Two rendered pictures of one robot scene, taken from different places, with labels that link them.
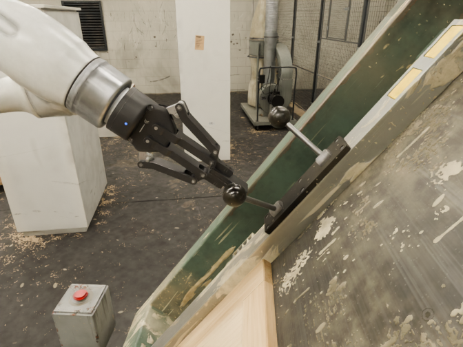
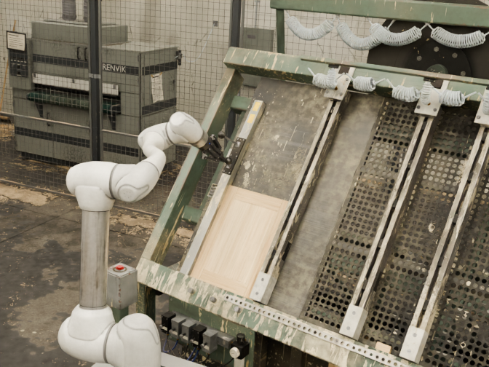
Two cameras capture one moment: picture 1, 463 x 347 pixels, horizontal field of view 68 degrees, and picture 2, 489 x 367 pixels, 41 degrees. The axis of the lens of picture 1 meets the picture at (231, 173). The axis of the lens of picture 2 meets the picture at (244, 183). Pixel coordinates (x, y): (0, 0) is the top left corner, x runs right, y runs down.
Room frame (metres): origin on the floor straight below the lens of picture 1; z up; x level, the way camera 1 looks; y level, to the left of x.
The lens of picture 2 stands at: (-1.19, 2.53, 2.29)
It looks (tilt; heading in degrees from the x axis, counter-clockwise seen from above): 18 degrees down; 302
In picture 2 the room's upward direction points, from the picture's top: 3 degrees clockwise
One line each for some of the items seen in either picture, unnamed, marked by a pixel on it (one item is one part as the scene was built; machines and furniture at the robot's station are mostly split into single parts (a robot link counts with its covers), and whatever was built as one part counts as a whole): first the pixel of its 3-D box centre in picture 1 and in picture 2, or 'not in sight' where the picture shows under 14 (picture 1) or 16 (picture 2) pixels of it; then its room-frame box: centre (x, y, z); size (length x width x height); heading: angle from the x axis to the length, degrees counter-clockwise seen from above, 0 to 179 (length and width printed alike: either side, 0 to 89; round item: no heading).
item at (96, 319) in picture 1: (86, 319); (119, 286); (0.76, 0.44, 0.84); 0.12 x 0.12 x 0.18; 87
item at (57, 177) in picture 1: (49, 120); not in sight; (2.82, 1.55, 0.88); 0.90 x 0.60 x 1.75; 8
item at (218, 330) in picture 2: not in sight; (199, 341); (0.31, 0.40, 0.69); 0.50 x 0.14 x 0.24; 177
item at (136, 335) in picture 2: not in sight; (136, 343); (0.26, 0.89, 0.94); 0.18 x 0.16 x 0.22; 18
